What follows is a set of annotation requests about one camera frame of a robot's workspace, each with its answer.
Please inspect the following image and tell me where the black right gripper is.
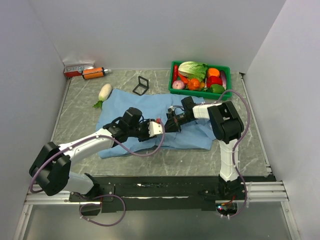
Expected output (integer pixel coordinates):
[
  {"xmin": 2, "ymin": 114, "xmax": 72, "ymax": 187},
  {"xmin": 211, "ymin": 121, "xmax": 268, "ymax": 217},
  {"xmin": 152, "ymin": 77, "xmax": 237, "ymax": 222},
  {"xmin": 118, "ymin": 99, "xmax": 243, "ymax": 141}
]
[{"xmin": 163, "ymin": 110, "xmax": 194, "ymax": 133}]

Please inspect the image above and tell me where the light blue shirt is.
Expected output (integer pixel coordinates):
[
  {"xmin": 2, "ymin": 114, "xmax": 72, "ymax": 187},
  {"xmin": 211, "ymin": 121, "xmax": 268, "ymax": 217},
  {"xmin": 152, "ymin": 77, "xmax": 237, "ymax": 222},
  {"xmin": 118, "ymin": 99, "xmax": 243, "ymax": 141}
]
[{"xmin": 95, "ymin": 88, "xmax": 216, "ymax": 160}]

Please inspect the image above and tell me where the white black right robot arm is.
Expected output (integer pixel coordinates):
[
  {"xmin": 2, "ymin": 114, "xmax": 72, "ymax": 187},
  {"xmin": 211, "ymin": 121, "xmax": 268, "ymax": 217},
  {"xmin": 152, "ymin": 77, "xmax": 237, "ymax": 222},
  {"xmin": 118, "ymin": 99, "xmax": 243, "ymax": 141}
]
[{"xmin": 165, "ymin": 97, "xmax": 245, "ymax": 200}]

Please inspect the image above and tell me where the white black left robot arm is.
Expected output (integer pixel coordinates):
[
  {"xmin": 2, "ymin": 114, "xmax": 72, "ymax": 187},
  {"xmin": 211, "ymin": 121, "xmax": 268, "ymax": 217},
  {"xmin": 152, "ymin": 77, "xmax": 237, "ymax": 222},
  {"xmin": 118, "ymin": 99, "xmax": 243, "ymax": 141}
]
[{"xmin": 29, "ymin": 107, "xmax": 163, "ymax": 201}]

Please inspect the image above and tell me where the pink onion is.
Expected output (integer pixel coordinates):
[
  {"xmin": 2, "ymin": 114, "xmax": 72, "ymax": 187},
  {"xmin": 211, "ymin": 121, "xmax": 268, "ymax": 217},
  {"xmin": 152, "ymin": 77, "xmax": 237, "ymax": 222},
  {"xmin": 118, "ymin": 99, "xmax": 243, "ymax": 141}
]
[{"xmin": 172, "ymin": 80, "xmax": 185, "ymax": 90}]

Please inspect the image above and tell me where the orange bumpy pumpkin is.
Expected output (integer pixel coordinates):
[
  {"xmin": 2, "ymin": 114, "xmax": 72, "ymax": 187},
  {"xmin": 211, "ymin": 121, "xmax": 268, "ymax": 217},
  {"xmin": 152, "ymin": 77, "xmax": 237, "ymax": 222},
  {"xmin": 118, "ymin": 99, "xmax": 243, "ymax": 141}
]
[{"xmin": 187, "ymin": 78, "xmax": 205, "ymax": 91}]

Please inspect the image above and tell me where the orange carrot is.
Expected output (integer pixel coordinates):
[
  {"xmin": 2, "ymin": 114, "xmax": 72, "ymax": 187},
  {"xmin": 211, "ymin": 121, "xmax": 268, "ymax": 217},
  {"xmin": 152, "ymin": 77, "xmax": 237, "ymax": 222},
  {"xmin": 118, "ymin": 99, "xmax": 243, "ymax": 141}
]
[{"xmin": 178, "ymin": 73, "xmax": 189, "ymax": 85}]

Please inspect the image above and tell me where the white daikon radish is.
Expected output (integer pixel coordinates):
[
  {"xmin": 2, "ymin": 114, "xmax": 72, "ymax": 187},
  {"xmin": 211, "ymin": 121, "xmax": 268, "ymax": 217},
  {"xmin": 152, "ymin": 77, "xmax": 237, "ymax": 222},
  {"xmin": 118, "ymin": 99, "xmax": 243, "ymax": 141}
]
[{"xmin": 92, "ymin": 83, "xmax": 113, "ymax": 109}]

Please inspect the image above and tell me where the red chili pepper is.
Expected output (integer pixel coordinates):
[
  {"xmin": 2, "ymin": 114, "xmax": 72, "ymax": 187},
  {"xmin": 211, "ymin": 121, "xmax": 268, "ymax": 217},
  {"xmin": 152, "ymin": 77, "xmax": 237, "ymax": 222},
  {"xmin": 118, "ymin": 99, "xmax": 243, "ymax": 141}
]
[{"xmin": 172, "ymin": 65, "xmax": 179, "ymax": 82}]

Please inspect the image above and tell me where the green bell pepper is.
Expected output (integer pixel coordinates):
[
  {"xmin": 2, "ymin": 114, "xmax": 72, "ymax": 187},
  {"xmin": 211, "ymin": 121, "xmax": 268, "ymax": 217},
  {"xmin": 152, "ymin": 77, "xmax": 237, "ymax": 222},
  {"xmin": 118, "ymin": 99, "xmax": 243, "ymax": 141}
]
[{"xmin": 209, "ymin": 84, "xmax": 226, "ymax": 94}]

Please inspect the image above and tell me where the green white cabbage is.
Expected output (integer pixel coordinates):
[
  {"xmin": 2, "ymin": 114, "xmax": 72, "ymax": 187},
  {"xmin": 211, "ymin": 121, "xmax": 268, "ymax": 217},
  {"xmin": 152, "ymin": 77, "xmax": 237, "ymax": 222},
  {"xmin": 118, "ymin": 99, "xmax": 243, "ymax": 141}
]
[{"xmin": 178, "ymin": 61, "xmax": 208, "ymax": 81}]

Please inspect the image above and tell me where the red bell pepper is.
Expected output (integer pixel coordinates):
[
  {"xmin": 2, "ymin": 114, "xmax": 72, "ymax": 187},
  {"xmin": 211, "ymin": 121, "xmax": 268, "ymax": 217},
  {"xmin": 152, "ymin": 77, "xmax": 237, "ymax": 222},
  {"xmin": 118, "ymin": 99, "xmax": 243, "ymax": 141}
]
[{"xmin": 206, "ymin": 75, "xmax": 223, "ymax": 88}]

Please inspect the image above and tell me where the green plastic crate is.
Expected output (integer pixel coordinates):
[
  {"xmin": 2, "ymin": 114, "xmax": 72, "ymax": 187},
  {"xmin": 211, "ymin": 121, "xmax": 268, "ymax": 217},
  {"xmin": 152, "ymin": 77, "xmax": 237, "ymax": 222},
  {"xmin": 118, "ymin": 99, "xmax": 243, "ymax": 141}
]
[{"xmin": 168, "ymin": 61, "xmax": 232, "ymax": 100}]

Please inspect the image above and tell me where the orange round fruit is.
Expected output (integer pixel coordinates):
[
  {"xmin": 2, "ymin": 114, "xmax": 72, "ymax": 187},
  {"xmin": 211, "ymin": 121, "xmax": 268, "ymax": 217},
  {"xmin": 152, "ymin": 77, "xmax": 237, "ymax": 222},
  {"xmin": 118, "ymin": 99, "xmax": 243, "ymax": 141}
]
[{"xmin": 206, "ymin": 68, "xmax": 220, "ymax": 78}]

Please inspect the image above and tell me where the purple eggplant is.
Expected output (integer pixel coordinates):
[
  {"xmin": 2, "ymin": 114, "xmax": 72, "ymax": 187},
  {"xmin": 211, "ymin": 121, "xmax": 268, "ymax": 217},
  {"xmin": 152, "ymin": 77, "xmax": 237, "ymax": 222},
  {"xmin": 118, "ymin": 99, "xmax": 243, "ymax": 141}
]
[{"xmin": 219, "ymin": 70, "xmax": 227, "ymax": 90}]

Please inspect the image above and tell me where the orange cylindrical bottle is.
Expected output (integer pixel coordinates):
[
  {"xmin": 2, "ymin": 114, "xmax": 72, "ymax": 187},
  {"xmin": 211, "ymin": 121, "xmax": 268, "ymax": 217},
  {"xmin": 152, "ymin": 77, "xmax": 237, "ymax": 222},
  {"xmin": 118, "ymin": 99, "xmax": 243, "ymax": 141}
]
[{"xmin": 81, "ymin": 67, "xmax": 112, "ymax": 80}]

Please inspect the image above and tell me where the red white carton box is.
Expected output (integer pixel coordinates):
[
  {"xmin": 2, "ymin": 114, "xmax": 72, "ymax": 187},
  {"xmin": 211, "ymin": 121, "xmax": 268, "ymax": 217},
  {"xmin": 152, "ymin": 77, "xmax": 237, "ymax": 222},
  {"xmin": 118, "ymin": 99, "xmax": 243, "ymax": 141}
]
[{"xmin": 63, "ymin": 63, "xmax": 95, "ymax": 78}]

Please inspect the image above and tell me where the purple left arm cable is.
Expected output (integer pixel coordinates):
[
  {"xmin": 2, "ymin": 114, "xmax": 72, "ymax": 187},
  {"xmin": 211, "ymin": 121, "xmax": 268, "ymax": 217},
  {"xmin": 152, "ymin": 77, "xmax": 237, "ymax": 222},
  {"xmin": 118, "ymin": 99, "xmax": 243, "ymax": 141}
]
[{"xmin": 29, "ymin": 121, "xmax": 166, "ymax": 194}]

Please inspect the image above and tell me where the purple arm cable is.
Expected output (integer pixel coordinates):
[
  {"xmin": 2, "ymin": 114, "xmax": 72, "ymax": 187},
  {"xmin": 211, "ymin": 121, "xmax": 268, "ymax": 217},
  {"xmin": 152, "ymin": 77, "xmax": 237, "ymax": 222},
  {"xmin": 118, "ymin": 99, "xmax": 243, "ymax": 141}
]
[
  {"xmin": 29, "ymin": 121, "xmax": 166, "ymax": 194},
  {"xmin": 172, "ymin": 89, "xmax": 251, "ymax": 220}
]

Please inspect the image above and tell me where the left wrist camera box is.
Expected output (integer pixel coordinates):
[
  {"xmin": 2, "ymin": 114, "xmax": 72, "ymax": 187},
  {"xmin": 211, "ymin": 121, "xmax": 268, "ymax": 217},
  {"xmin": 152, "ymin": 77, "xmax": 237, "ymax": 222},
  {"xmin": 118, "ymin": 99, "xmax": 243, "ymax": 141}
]
[{"xmin": 148, "ymin": 118, "xmax": 164, "ymax": 138}]

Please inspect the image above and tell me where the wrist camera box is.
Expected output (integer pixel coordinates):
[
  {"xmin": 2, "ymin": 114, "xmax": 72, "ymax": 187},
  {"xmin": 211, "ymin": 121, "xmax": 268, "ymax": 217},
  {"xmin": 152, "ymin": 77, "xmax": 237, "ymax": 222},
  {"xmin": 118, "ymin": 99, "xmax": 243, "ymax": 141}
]
[
  {"xmin": 167, "ymin": 106, "xmax": 177, "ymax": 116},
  {"xmin": 148, "ymin": 118, "xmax": 164, "ymax": 138}
]

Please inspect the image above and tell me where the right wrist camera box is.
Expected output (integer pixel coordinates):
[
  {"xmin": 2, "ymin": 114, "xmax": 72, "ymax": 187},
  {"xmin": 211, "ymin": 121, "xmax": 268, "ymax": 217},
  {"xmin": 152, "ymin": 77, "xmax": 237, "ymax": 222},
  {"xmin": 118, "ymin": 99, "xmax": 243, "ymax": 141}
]
[{"xmin": 167, "ymin": 106, "xmax": 177, "ymax": 116}]

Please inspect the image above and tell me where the black square hinged frame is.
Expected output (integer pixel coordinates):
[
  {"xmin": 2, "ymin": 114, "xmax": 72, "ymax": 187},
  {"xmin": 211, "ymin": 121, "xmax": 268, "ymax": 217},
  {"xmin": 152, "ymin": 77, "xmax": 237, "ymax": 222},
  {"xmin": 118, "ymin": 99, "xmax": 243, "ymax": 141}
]
[{"xmin": 132, "ymin": 75, "xmax": 150, "ymax": 96}]

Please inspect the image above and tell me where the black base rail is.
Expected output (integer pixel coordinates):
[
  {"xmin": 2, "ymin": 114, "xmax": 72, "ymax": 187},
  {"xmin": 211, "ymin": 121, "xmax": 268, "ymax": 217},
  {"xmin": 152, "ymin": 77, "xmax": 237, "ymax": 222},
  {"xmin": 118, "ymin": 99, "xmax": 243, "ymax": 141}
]
[{"xmin": 68, "ymin": 174, "xmax": 276, "ymax": 213}]

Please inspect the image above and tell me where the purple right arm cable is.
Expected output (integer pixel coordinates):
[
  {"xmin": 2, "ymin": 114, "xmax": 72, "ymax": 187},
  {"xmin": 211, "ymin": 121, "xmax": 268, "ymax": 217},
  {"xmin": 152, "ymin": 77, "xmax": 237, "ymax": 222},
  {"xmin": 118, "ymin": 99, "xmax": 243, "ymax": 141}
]
[{"xmin": 172, "ymin": 89, "xmax": 251, "ymax": 220}]

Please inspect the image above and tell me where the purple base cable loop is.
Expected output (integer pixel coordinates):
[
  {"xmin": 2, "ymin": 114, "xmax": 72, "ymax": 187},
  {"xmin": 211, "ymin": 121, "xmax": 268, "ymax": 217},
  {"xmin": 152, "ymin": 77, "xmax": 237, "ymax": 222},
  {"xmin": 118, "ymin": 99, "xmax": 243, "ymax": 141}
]
[{"xmin": 79, "ymin": 194, "xmax": 126, "ymax": 228}]

